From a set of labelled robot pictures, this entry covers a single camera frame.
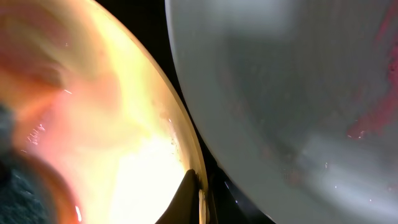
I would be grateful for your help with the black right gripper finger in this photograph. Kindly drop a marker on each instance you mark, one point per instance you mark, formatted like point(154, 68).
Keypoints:
point(184, 207)

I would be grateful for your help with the yellow plate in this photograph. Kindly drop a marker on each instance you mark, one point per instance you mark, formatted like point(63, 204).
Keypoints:
point(99, 129)

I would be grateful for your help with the green yellow sponge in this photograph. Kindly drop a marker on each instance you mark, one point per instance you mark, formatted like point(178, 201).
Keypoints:
point(20, 201)

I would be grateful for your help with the mint green front plate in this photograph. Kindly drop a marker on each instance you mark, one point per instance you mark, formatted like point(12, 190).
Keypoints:
point(297, 102)

